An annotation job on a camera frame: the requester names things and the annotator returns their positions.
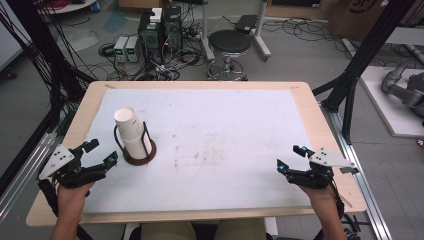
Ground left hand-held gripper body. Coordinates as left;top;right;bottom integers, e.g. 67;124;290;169
38;143;110;190

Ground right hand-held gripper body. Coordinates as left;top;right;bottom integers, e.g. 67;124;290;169
285;147;361;190

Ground person's right hand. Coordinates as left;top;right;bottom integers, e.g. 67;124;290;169
297;184;338;209

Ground person's left hand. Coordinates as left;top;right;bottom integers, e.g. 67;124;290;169
57;180;96;216

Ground stack of white paper cups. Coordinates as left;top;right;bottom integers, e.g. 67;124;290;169
113;106;153;160

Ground wooden table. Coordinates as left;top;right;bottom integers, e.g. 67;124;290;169
25;80;368;228

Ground white table mat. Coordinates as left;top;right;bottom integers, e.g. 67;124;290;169
82;87;313;215

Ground person's right leg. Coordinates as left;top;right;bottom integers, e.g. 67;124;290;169
215;218;268;240

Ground person's leg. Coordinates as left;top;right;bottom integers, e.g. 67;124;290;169
139;221;198;240
215;218;268;240

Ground person's left leg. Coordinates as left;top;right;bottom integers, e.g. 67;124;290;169
139;221;198;240

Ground white platform board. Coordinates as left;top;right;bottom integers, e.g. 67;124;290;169
359;65;424;139

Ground grey power supply unit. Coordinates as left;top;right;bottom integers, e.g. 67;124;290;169
112;35;130;64
125;35;142;64

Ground black computer tower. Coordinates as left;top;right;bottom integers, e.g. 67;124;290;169
162;5;184;52
137;9;165;65

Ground black round stool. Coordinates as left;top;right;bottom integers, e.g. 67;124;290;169
205;29;253;82

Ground black box on stand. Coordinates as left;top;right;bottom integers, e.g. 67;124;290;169
234;14;258;35

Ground white round table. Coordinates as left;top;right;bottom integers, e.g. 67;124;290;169
37;0;98;15

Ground cardboard box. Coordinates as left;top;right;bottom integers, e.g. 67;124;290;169
327;0;416;42

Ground black wrist strap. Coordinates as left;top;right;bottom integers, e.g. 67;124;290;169
37;179;60;218

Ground black wire cup holder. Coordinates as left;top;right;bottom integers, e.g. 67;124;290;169
113;121;158;167

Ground aluminium rail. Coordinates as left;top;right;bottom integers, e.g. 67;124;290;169
0;128;64;225
320;102;394;240

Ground black metal frame post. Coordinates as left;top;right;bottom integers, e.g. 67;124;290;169
5;0;96;134
312;0;418;145

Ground tangle of floor cables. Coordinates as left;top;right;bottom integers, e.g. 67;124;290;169
95;31;209;82

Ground black floor cables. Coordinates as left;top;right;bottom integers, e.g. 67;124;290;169
263;17;352;44

